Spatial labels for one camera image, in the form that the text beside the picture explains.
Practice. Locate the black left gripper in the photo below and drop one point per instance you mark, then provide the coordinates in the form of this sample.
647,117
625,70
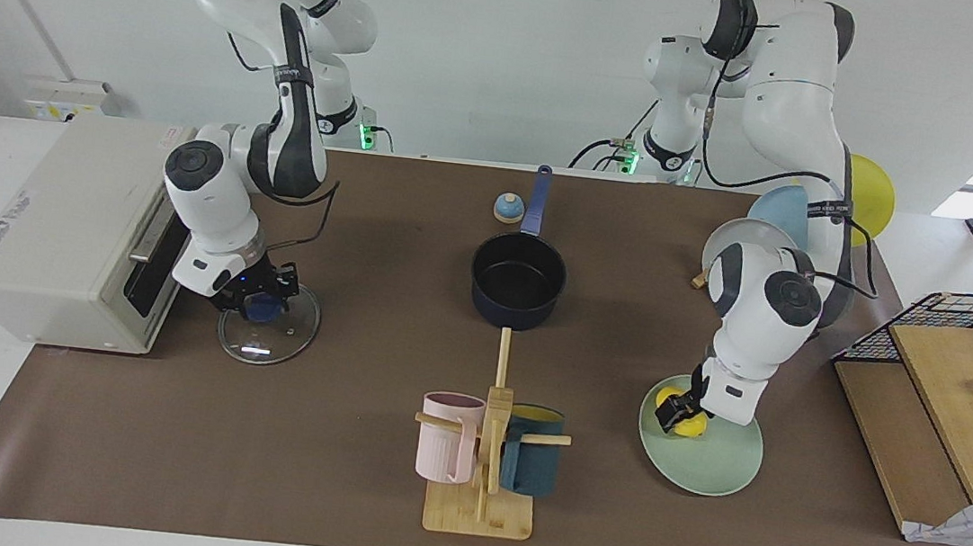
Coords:
697,390

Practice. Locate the glass lid with blue knob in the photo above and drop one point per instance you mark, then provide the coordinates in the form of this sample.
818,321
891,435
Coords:
262,344

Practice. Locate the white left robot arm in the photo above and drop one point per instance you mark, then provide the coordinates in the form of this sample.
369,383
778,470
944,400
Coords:
783,114

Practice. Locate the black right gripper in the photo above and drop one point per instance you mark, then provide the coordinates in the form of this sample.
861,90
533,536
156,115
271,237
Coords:
250,289

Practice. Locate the wooden plate rack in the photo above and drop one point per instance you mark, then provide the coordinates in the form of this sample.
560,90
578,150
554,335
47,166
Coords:
700,280

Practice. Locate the dark blue saucepan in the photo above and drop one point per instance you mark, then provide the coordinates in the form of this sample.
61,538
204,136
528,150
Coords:
515,303

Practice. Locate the brown table mat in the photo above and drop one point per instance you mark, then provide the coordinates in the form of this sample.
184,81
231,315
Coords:
325,437

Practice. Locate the dark teal mug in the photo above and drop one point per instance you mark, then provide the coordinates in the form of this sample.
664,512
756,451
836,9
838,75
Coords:
532,463

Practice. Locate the cream toaster oven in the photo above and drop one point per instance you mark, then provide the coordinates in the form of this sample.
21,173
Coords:
47,236

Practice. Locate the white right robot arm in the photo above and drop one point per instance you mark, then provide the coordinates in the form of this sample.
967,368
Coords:
214,199

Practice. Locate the pink ribbed mug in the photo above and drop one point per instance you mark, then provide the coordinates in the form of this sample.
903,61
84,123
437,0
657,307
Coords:
446,445

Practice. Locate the light blue plate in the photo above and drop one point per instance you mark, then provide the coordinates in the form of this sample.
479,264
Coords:
778,213

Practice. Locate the light green plate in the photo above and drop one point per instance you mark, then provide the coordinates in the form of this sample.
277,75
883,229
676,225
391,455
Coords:
710,468

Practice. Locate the wooden mug tree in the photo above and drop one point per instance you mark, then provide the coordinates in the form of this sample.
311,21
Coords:
479,512

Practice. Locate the wooden boards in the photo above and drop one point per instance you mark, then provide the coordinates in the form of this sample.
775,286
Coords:
903,434

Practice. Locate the white wall socket box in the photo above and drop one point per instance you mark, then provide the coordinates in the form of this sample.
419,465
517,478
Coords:
62,97

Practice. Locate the grey plate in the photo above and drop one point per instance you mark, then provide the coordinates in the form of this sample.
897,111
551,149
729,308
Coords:
753,233

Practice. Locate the yellow plate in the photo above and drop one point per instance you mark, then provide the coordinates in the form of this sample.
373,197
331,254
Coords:
874,196

